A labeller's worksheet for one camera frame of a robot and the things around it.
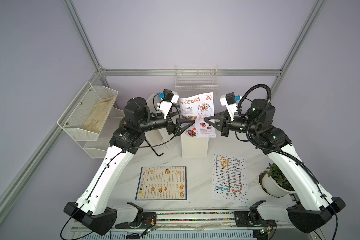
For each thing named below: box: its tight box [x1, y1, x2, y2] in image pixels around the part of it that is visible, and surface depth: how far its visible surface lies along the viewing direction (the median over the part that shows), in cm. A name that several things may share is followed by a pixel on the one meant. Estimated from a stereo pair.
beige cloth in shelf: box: [82, 96, 115, 133], surface depth 81 cm
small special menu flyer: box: [179, 92, 216, 138], surface depth 56 cm
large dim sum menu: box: [134, 166, 188, 201], surface depth 88 cm
